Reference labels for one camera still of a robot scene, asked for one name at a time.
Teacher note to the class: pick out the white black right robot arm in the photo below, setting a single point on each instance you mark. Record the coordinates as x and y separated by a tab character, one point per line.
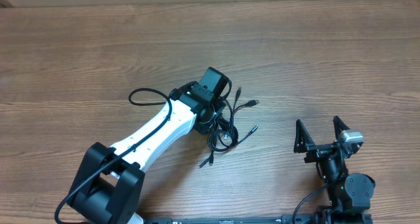
349	193

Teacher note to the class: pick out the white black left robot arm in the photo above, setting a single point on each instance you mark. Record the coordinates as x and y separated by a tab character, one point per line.
108	183

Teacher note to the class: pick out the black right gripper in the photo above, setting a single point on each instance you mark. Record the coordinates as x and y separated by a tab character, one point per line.
304	144

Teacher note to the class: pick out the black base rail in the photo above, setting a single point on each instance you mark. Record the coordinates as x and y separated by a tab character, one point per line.
259	220

